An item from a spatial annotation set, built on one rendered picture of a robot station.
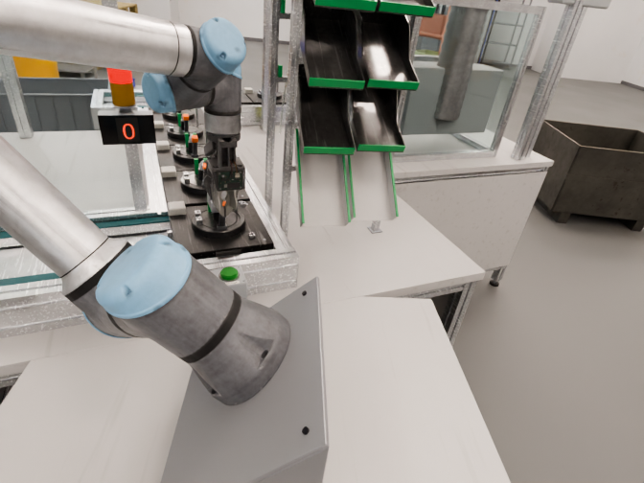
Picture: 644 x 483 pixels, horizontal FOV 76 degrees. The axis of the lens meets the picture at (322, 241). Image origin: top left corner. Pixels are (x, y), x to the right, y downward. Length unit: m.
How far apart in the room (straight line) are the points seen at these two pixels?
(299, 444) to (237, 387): 0.14
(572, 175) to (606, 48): 10.07
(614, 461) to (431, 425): 1.47
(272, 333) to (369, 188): 0.72
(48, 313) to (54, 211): 0.42
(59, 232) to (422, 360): 0.74
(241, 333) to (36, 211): 0.32
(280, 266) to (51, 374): 0.52
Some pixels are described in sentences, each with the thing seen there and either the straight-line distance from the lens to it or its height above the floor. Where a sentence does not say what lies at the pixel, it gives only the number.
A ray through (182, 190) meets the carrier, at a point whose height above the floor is 0.97.
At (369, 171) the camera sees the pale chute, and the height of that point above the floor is 1.10.
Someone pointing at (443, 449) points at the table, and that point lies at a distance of 0.87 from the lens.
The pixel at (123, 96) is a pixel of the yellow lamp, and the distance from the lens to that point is 1.11.
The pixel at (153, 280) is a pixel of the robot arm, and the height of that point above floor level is 1.24.
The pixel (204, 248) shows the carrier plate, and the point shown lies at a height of 0.97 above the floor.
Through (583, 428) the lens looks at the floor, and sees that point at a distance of 2.32.
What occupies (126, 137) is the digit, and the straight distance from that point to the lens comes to 1.13.
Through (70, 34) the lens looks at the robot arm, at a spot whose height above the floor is 1.47.
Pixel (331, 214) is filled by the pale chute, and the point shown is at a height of 1.01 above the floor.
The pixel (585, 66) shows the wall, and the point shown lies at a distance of 13.64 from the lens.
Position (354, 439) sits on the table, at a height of 0.86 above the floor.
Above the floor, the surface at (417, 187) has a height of 0.78.
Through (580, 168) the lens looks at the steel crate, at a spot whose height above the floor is 0.50.
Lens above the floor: 1.56
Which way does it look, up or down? 32 degrees down
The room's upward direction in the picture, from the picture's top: 7 degrees clockwise
